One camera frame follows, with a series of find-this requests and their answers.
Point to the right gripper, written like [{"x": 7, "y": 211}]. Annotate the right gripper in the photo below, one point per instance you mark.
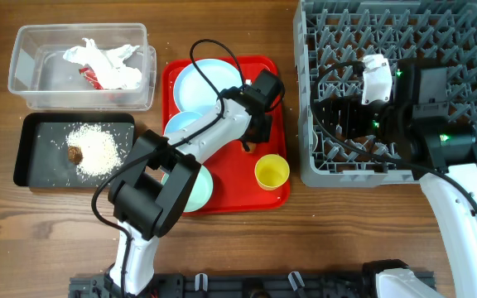
[{"x": 349, "y": 107}]

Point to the black waste tray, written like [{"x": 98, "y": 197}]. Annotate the black waste tray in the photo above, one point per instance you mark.
[{"x": 42, "y": 156}]

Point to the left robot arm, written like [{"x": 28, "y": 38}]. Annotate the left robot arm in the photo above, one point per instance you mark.
[{"x": 149, "y": 192}]

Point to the light blue bowl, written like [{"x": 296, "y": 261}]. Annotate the light blue bowl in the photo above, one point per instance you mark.
[{"x": 181, "y": 120}]

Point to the light green bowl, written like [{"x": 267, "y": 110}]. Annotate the light green bowl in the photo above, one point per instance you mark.
[{"x": 200, "y": 194}]

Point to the red snack wrapper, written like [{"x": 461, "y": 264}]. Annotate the red snack wrapper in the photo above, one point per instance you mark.
[{"x": 91, "y": 77}]

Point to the clear plastic bin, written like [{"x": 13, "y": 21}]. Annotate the clear plastic bin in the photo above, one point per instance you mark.
[{"x": 40, "y": 75}]

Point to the light blue plate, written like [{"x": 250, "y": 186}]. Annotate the light blue plate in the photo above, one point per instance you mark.
[{"x": 191, "y": 92}]

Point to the brown food scrap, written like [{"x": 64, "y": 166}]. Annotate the brown food scrap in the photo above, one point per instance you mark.
[{"x": 75, "y": 155}]

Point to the yellow plastic cup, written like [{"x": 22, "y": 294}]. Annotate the yellow plastic cup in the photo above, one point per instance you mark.
[{"x": 271, "y": 171}]

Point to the white rice pile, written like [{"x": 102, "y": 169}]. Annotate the white rice pile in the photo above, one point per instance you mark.
[{"x": 98, "y": 149}]

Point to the red serving tray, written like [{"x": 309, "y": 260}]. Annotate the red serving tray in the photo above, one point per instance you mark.
[{"x": 232, "y": 168}]

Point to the orange carrot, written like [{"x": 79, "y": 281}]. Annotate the orange carrot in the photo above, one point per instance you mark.
[{"x": 250, "y": 147}]

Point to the white napkin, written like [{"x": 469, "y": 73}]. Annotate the white napkin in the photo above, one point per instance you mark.
[{"x": 108, "y": 65}]

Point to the grey dishwasher rack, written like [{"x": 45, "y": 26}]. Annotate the grey dishwasher rack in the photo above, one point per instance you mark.
[{"x": 330, "y": 32}]

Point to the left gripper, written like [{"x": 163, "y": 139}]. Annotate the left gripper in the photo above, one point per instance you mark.
[{"x": 264, "y": 134}]

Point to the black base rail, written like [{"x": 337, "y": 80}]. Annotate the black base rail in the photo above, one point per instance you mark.
[{"x": 341, "y": 284}]

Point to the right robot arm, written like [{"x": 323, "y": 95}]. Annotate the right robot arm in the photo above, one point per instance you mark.
[{"x": 409, "y": 107}]

